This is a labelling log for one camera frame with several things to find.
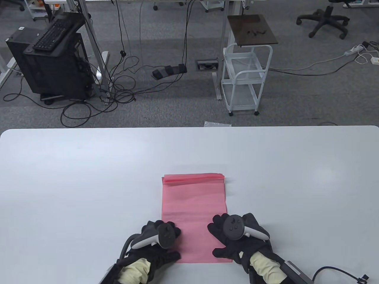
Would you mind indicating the person's right hand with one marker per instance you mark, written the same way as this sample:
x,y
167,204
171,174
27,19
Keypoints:
x,y
234,248

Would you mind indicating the person's left hand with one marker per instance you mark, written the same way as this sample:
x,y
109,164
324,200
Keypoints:
x,y
160,256

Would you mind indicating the grey white handheld controller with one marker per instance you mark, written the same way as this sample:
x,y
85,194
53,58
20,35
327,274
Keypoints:
x,y
234,226
165,235

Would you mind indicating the person's left forearm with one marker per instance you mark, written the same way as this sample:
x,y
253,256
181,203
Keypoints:
x,y
134,270

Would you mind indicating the person's right forearm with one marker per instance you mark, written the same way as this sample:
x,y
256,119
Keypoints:
x,y
266,267

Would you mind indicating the clear plastic bag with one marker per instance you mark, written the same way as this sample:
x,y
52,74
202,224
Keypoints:
x,y
217,124

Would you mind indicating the black foot pedal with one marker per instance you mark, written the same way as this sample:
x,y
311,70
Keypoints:
x,y
168,71

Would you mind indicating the metal floor socket box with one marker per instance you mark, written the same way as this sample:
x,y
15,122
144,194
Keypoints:
x,y
207,65

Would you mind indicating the grey metal desk leg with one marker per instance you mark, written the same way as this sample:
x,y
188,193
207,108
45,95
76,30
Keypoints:
x,y
99,63

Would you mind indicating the black computer tower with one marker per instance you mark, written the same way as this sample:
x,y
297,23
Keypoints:
x,y
53,74

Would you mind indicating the dark brown board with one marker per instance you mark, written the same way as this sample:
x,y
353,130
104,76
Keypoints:
x,y
251,29

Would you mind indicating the white power strip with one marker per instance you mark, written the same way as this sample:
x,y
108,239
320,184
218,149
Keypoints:
x,y
353,49

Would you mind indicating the white power adapter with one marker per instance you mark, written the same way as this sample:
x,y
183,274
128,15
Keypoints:
x,y
375,60

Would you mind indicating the white desk foot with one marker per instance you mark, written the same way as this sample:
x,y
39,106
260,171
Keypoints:
x,y
6,68

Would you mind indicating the black power adapter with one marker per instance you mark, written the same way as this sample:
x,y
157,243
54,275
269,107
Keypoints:
x,y
366,44

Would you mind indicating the white storage cart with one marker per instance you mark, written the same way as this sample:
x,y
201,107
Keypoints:
x,y
211,4
38,13

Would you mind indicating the black keyboard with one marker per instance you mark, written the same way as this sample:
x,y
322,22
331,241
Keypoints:
x,y
51,35

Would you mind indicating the black office chair base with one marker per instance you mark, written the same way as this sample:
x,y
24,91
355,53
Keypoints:
x,y
327,16

